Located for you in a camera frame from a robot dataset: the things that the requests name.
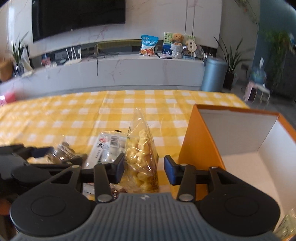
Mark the blue metal trash bin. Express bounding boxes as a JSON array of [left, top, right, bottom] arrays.
[[201, 57, 228, 92]]

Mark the bronze round vase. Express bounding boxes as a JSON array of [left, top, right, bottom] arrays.
[[0, 58, 14, 82]]

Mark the orange cardboard box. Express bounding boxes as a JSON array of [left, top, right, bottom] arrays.
[[178, 104, 296, 241]]

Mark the blue white snack bag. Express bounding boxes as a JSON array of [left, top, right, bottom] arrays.
[[139, 35, 159, 56]]

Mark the blue water jug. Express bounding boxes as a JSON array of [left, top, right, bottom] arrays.
[[250, 57, 266, 85]]

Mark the green plant glass vase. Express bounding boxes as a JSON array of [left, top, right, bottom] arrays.
[[11, 32, 28, 76]]

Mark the potted long-leaf plant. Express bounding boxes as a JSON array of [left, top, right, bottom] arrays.
[[214, 37, 253, 90]]

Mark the yellow green snack packet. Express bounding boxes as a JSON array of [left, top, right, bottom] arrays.
[[273, 209, 296, 241]]

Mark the white small stool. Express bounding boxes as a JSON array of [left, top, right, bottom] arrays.
[[255, 83, 270, 103]]

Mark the pink tissue box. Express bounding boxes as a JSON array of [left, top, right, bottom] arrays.
[[0, 92, 16, 107]]

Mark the yellow puffed snack bag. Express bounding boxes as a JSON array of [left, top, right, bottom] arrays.
[[125, 108, 159, 193]]

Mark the pink small heater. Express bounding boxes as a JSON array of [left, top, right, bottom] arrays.
[[243, 81, 257, 102]]

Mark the green white book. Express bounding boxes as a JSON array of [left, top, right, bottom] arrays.
[[164, 32, 196, 45]]

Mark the round white hand fan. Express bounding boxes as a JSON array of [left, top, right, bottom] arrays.
[[186, 39, 197, 56]]

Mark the white marble tv cabinet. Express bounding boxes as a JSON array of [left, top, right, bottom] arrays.
[[1, 55, 205, 99]]

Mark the hanging green vine plant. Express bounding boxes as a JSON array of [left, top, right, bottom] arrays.
[[236, 1, 295, 86]]

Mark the white red snack packet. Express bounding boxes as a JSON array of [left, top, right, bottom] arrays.
[[82, 130, 127, 169]]

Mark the dark brown snack packet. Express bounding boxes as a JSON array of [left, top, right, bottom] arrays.
[[47, 142, 77, 164]]

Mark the brown teddy bear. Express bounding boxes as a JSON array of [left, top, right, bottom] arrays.
[[170, 33, 184, 45]]

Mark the white wifi router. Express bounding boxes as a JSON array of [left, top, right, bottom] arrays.
[[64, 46, 82, 65]]

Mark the black wall television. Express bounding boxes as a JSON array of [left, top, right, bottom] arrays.
[[32, 0, 125, 42]]

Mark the yellow white checkered tablecloth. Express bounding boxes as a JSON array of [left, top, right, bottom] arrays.
[[0, 89, 250, 209]]

